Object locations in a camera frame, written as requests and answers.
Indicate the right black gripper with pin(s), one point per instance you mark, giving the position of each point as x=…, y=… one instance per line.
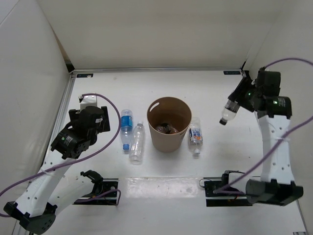
x=245, y=84

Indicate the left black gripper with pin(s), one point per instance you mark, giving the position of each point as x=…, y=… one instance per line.
x=104, y=124

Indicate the black label plastic bottle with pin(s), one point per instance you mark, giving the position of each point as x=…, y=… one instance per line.
x=229, y=112

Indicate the orange blue label bottle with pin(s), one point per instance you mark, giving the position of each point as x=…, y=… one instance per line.
x=195, y=138

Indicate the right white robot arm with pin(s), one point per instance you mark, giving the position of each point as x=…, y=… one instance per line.
x=276, y=185

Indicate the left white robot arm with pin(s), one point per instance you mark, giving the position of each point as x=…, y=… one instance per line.
x=36, y=209

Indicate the crushed bottles inside bin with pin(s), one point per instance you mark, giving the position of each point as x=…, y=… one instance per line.
x=166, y=128

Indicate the brown round waste bin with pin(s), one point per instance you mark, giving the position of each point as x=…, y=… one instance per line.
x=173, y=111

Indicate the blue label plastic bottle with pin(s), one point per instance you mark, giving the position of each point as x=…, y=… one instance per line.
x=126, y=128

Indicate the clear plastic bottle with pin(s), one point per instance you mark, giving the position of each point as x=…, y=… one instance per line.
x=137, y=144

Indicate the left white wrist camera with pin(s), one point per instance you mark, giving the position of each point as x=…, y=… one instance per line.
x=88, y=100

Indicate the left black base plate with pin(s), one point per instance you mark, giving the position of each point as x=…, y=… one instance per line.
x=106, y=194

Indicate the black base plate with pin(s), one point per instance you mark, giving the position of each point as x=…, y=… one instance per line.
x=221, y=199
x=106, y=194

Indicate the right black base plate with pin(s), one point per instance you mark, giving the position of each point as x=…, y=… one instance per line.
x=221, y=199

